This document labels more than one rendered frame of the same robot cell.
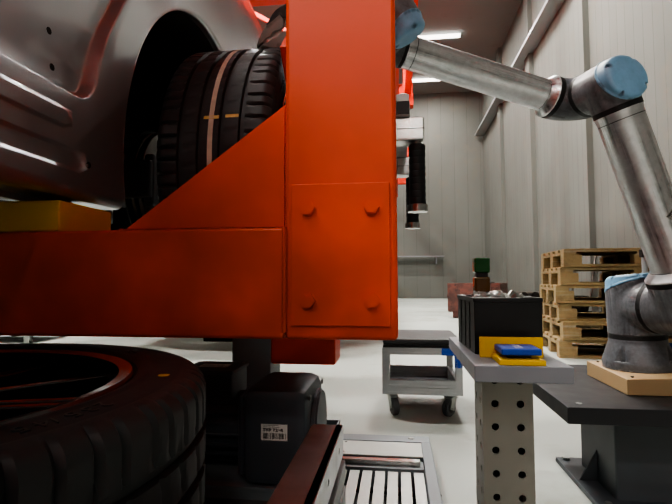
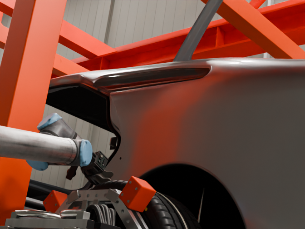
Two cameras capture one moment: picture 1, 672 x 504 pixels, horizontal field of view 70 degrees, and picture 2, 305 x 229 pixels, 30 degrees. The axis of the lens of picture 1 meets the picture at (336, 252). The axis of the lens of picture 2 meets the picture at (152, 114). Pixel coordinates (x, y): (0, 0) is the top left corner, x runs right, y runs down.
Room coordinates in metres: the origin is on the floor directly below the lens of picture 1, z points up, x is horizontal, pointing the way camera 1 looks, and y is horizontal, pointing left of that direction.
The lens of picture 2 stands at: (2.54, -1.51, 0.76)
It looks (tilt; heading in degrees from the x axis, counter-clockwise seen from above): 19 degrees up; 126
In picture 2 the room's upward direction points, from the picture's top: 8 degrees clockwise
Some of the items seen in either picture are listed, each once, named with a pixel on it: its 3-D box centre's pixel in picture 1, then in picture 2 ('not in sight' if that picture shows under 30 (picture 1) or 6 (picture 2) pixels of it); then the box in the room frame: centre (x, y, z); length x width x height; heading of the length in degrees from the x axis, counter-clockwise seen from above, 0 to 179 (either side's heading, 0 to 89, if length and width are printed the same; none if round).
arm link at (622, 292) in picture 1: (637, 302); not in sight; (1.41, -0.88, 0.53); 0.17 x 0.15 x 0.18; 11
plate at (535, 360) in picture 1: (517, 359); not in sight; (0.90, -0.34, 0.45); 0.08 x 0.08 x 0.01; 83
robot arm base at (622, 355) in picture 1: (637, 349); not in sight; (1.42, -0.88, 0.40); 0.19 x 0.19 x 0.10
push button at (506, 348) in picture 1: (517, 352); not in sight; (0.90, -0.34, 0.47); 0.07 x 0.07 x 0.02; 83
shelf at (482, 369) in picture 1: (498, 355); not in sight; (1.07, -0.36, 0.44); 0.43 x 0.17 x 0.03; 173
